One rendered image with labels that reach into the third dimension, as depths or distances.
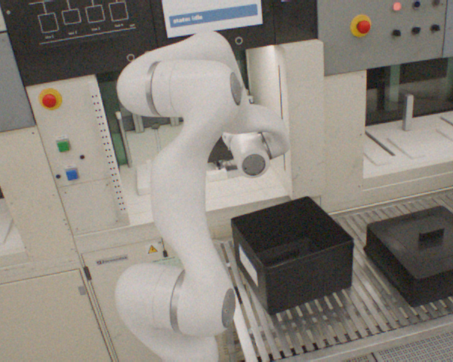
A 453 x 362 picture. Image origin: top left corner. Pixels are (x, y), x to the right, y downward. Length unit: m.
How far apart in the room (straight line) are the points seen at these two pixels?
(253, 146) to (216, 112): 0.43
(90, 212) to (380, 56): 1.08
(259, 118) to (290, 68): 0.35
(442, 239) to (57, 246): 1.24
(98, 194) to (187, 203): 0.79
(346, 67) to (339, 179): 0.41
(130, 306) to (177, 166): 0.27
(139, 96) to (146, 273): 0.32
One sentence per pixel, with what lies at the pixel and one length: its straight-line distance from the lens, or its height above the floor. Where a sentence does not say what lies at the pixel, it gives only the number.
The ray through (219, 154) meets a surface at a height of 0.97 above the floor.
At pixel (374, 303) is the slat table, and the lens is 1.40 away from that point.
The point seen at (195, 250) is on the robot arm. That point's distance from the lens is 0.81.
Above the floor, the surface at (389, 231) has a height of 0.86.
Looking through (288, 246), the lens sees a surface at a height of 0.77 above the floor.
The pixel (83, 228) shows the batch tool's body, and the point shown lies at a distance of 1.63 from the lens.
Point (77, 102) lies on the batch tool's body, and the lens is 1.44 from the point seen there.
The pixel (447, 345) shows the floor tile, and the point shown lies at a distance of 2.37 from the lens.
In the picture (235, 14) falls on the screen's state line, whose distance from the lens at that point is 1.40.
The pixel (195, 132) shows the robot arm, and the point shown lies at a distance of 0.77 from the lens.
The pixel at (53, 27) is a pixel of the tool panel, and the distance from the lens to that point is 1.39.
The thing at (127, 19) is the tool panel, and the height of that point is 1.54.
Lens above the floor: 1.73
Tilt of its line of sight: 29 degrees down
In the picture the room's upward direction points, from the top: 7 degrees counter-clockwise
